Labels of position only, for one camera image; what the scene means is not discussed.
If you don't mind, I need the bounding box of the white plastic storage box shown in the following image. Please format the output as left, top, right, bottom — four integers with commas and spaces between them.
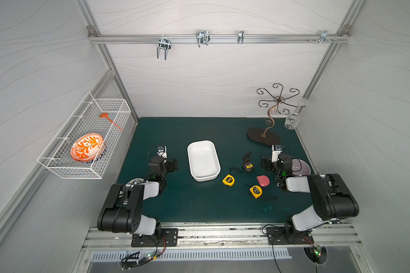
187, 140, 221, 182

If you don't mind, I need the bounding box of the white wire wall basket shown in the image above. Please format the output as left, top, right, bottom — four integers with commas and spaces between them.
37, 93, 131, 180

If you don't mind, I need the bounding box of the metal hook right end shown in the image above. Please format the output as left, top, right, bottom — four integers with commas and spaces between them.
307, 31, 338, 44

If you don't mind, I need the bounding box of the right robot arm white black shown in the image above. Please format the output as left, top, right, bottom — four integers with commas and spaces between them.
261, 154, 359, 242

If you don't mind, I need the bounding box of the pink tape measure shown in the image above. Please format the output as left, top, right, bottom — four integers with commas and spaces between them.
256, 175, 270, 187

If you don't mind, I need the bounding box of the metal double hook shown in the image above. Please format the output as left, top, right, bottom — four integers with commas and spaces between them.
157, 37, 172, 60

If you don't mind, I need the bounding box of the orange white patterned plate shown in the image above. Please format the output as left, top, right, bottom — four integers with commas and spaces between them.
71, 133, 106, 163

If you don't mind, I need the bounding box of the wired circuit board with leds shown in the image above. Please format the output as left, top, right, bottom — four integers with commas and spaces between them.
120, 235, 166, 270

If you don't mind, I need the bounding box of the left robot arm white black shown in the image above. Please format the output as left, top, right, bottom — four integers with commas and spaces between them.
97, 155, 178, 240

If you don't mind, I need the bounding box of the blue yellow patterned bowl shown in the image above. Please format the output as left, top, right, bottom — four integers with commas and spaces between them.
126, 178, 145, 187

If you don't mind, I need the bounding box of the lavender ceramic bowl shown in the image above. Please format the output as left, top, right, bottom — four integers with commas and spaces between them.
292, 158, 312, 176

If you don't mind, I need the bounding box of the purple black round tape measure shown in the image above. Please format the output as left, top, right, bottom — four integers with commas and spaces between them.
243, 152, 255, 173

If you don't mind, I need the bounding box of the white perforated vent strip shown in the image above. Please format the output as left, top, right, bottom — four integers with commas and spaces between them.
91, 248, 292, 263

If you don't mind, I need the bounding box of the copper hook stand dark base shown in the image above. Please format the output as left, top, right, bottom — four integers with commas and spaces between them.
247, 83, 300, 146

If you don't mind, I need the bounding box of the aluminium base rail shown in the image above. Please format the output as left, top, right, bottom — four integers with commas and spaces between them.
82, 222, 363, 251

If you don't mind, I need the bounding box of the small metal hook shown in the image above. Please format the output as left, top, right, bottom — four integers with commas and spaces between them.
238, 30, 244, 44

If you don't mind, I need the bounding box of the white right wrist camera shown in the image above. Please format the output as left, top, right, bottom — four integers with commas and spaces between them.
271, 144, 282, 163

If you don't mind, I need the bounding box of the clear wine glass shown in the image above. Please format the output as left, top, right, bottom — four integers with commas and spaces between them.
285, 98, 309, 130

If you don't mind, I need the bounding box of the yellow tape measure black label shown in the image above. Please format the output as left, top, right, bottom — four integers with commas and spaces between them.
222, 167, 242, 187

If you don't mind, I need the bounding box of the aluminium top rail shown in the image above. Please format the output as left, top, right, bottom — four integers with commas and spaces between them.
89, 34, 351, 45

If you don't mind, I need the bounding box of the yellow tape measure black strap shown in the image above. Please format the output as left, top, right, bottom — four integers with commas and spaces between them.
249, 185, 280, 201

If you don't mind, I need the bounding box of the metal loop hook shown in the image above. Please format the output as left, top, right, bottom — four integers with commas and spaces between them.
195, 30, 211, 47

